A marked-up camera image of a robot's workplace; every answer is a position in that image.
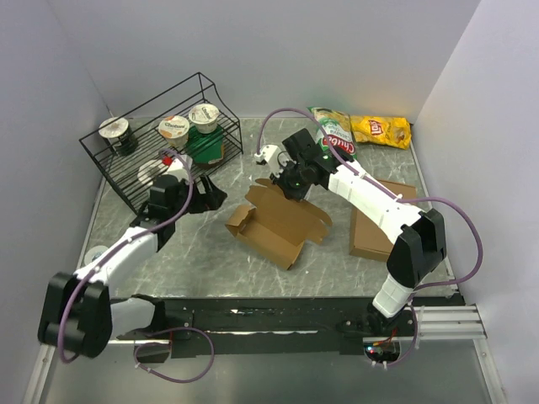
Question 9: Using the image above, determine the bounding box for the white ring yogurt cup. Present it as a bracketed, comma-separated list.
[137, 159, 168, 187]

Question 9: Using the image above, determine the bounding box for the yellow Lays chips bag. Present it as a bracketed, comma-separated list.
[350, 115, 412, 150]

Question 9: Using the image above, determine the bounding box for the purple cable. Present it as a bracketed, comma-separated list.
[255, 108, 485, 367]
[57, 147, 216, 383]

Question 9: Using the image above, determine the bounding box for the aluminium rail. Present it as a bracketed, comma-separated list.
[38, 300, 484, 358]

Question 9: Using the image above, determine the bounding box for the purple yogurt cup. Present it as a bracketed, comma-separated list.
[83, 245, 108, 266]

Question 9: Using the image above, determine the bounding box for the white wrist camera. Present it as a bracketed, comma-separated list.
[254, 145, 281, 175]
[162, 155, 193, 182]

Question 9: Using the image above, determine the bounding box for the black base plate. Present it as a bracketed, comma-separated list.
[113, 296, 464, 365]

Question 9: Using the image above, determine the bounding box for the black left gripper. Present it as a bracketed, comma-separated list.
[170, 173, 227, 220]

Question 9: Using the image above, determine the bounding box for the green Chobani yogurt cup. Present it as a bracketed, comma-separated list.
[188, 104, 220, 135]

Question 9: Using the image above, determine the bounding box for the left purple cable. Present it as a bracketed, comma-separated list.
[57, 147, 216, 383]

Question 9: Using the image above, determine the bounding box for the black wire rack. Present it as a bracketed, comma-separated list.
[79, 72, 243, 213]

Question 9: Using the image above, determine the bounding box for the green Chuba chips bag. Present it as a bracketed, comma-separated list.
[308, 107, 357, 159]

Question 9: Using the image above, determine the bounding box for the green snack packet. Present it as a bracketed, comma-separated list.
[185, 125, 225, 166]

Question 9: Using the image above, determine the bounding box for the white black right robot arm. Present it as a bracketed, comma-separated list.
[256, 129, 446, 336]

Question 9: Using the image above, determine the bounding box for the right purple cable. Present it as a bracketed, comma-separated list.
[255, 108, 485, 367]

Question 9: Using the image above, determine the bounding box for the dark yogurt cup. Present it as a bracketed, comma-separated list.
[98, 117, 138, 157]

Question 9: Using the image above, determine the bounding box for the folded brown cardboard box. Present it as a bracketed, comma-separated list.
[344, 175, 420, 263]

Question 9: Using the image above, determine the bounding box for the orange Chobani yogurt cup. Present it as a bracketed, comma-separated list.
[157, 115, 190, 148]

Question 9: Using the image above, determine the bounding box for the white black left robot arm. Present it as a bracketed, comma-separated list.
[37, 174, 227, 359]

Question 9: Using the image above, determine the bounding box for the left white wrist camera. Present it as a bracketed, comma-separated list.
[162, 155, 193, 182]

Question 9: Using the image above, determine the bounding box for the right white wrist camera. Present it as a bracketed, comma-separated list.
[254, 145, 281, 175]

